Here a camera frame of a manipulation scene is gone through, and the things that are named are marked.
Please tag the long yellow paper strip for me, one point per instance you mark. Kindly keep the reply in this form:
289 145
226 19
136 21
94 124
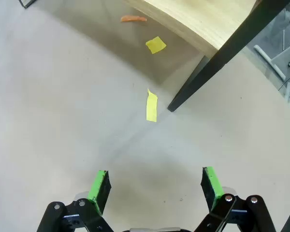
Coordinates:
151 107

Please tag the wooden two-tier black-frame shelf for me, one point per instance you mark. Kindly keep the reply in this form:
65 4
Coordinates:
232 46

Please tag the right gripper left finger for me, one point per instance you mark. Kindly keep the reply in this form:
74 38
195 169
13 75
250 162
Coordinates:
96 193

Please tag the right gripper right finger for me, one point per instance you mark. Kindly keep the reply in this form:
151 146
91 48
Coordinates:
213 191

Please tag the orange paper scrap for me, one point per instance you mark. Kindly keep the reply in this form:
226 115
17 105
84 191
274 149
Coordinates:
133 18

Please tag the square yellow paper scrap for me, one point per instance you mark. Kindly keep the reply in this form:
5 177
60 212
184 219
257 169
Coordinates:
155 45

